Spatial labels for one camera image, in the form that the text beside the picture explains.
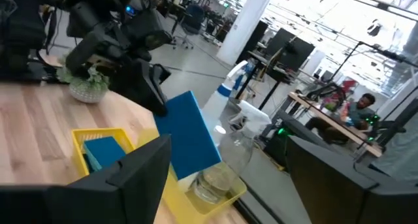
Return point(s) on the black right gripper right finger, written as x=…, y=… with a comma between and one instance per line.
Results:
x=343, y=198

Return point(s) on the clear plastic spray bottle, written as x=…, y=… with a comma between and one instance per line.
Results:
x=228, y=165

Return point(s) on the long wooden desk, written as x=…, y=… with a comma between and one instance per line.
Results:
x=326, y=118

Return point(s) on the blue kitchen sponge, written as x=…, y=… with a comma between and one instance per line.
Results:
x=106, y=150
x=187, y=136

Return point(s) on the dark blue office chair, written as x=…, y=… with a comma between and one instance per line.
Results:
x=193, y=20

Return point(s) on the person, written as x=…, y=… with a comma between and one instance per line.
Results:
x=357, y=114

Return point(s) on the potted green succulent plant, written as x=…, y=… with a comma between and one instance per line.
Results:
x=86, y=87

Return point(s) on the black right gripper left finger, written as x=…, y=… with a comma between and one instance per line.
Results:
x=98, y=201

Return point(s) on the dark computer monitor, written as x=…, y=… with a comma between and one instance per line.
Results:
x=253, y=41
x=290, y=49

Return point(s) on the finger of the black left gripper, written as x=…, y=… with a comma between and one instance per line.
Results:
x=161, y=74
x=140, y=88

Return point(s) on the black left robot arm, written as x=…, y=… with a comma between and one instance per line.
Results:
x=23, y=31

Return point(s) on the white round column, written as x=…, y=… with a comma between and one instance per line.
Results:
x=243, y=25

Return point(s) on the small slotted yellow basket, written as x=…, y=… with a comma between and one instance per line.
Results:
x=78, y=152

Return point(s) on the large translucent yellow bin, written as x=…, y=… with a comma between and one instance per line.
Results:
x=199, y=212

